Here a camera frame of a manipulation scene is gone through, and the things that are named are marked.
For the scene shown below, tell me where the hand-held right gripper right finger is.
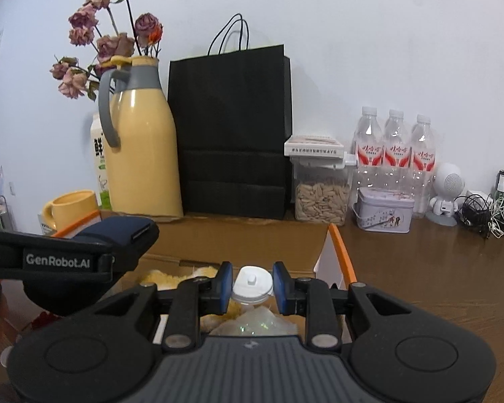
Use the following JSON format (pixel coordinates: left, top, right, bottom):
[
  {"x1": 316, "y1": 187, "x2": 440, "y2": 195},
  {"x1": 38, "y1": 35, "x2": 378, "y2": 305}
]
[{"x1": 273, "y1": 261, "x2": 412, "y2": 351}]

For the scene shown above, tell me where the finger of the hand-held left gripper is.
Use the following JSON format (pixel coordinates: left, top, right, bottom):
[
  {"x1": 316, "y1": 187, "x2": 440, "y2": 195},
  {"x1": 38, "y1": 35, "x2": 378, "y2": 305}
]
[{"x1": 0, "y1": 229, "x2": 112, "y2": 258}]

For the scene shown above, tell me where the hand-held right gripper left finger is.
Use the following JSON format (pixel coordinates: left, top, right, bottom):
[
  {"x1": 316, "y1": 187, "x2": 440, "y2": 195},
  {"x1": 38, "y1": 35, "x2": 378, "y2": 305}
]
[{"x1": 94, "y1": 261, "x2": 235, "y2": 352}]

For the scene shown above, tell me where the white capped clear jar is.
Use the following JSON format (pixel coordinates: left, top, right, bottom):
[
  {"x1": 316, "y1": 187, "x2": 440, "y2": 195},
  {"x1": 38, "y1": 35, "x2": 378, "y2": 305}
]
[{"x1": 233, "y1": 266, "x2": 274, "y2": 305}]

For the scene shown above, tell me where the clear iridescent plastic bag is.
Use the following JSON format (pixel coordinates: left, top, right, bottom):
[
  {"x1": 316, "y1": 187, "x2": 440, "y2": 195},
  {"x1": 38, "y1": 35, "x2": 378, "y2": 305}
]
[{"x1": 212, "y1": 304, "x2": 303, "y2": 337}]

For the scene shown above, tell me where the red cardboard box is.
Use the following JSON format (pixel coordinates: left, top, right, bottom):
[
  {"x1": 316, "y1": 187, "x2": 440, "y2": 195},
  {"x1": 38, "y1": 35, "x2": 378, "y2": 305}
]
[{"x1": 0, "y1": 212, "x2": 358, "y2": 357}]

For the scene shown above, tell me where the red artificial rose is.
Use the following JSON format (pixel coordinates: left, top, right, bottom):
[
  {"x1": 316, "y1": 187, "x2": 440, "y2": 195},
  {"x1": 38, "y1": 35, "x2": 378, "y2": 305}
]
[{"x1": 25, "y1": 311, "x2": 68, "y2": 341}]

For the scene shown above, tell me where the white yellow plush toy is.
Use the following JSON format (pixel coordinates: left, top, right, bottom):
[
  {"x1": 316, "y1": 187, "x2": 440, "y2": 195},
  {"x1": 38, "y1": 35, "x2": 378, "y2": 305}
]
[{"x1": 138, "y1": 264, "x2": 244, "y2": 337}]

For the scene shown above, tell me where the navy zip pouch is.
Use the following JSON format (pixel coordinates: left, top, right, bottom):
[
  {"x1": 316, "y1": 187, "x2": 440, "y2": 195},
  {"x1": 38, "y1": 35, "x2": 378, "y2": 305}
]
[{"x1": 23, "y1": 217, "x2": 160, "y2": 315}]

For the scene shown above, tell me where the yellow ceramic mug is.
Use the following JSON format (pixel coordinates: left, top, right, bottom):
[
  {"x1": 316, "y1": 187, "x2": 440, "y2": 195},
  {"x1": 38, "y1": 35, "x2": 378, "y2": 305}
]
[{"x1": 42, "y1": 190, "x2": 101, "y2": 231}]

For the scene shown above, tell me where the white milk carton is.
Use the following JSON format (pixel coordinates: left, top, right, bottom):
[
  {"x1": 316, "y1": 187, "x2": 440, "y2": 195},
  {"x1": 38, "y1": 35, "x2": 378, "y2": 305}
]
[{"x1": 90, "y1": 113, "x2": 112, "y2": 211}]

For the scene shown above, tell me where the clear seed container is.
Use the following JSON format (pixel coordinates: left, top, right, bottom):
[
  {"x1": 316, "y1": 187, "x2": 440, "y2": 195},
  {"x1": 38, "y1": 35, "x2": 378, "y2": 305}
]
[{"x1": 289, "y1": 154, "x2": 358, "y2": 226}]

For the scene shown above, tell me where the lilac tin box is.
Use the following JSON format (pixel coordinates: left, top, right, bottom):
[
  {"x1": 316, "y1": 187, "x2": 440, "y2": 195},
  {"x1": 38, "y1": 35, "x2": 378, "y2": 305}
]
[{"x1": 353, "y1": 187, "x2": 416, "y2": 233}]

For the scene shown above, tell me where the yellow thermos jug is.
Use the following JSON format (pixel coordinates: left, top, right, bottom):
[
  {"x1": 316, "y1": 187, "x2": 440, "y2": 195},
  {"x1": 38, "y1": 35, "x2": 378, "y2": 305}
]
[{"x1": 97, "y1": 55, "x2": 184, "y2": 219}]

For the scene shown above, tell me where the flat white box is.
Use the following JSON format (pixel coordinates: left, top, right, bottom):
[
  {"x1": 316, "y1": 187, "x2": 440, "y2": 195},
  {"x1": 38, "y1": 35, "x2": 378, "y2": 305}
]
[{"x1": 284, "y1": 135, "x2": 345, "y2": 158}]

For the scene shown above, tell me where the black paper bag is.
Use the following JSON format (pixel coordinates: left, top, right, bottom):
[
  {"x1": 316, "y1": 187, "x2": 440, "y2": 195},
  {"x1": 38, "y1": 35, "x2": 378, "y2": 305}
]
[{"x1": 168, "y1": 13, "x2": 292, "y2": 220}]

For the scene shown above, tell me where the clear water bottle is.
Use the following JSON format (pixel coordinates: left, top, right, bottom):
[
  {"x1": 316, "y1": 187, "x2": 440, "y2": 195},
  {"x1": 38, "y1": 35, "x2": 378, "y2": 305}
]
[
  {"x1": 353, "y1": 107, "x2": 385, "y2": 189},
  {"x1": 409, "y1": 114, "x2": 437, "y2": 219},
  {"x1": 382, "y1": 109, "x2": 412, "y2": 196}
]

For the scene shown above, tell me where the white robot speaker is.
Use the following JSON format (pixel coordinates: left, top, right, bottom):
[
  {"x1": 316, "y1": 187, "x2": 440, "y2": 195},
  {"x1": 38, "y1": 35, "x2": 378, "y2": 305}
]
[{"x1": 426, "y1": 163, "x2": 467, "y2": 227}]

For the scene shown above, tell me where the dried pink flower bouquet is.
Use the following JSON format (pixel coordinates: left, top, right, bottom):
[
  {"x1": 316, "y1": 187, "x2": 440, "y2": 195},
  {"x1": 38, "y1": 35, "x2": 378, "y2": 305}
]
[{"x1": 50, "y1": 0, "x2": 164, "y2": 101}]

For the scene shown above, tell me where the tangle of cables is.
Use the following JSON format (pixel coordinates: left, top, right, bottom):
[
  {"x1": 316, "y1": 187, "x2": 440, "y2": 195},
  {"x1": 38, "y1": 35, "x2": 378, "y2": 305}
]
[{"x1": 456, "y1": 191, "x2": 504, "y2": 240}]

